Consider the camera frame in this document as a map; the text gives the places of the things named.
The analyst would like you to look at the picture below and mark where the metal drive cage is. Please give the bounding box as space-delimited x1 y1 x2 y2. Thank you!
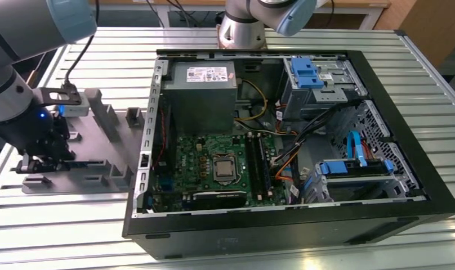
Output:
281 57 366 119

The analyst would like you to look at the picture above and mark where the yellow wire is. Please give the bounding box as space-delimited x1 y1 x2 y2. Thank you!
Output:
234 80 268 122

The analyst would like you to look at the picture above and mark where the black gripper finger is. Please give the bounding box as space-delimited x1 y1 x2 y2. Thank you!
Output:
10 154 70 173

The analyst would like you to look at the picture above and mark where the black RAM slot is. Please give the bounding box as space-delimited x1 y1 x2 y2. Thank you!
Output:
246 134 261 199

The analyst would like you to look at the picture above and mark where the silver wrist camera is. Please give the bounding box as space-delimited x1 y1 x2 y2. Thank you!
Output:
55 94 90 118

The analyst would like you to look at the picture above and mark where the silver CPU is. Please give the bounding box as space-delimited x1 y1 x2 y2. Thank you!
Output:
214 161 234 176

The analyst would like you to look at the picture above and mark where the blue flat wire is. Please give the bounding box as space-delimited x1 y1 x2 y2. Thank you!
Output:
345 130 368 167

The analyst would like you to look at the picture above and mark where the green motherboard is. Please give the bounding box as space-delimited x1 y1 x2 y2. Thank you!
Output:
153 133 288 210

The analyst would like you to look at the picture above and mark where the hard disk in blue carrier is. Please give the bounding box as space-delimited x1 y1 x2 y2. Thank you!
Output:
318 159 396 177

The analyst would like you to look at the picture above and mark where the black graphics card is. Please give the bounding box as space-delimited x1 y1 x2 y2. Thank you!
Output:
190 190 246 210

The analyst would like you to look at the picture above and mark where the grey parts rack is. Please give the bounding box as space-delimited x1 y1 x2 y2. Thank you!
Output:
21 88 145 195

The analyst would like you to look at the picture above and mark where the grey power supply unit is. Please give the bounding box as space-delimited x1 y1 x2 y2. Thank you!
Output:
161 61 237 136

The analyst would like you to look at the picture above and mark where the blue RAM stick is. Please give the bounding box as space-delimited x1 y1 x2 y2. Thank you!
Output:
63 160 103 167

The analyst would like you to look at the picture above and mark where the red wire bundle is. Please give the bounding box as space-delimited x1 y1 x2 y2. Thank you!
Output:
360 140 374 161

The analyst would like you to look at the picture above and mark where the metal CPU socket cover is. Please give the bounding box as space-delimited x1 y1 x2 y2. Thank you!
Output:
210 153 238 185

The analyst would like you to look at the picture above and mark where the black camera bracket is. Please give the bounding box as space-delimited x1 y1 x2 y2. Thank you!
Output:
33 87 81 107

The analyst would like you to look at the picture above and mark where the orange wire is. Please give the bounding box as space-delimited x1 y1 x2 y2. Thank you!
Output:
274 153 300 181

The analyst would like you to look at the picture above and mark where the metal disk bay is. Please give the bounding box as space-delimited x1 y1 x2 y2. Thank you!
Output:
300 161 417 203

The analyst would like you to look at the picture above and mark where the wooden cabinet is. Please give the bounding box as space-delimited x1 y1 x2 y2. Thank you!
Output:
373 0 455 68

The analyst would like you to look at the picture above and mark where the blue drive latch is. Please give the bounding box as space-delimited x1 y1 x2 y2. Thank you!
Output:
289 57 325 88

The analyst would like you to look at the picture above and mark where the black open PC case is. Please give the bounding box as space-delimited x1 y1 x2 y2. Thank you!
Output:
121 48 455 261

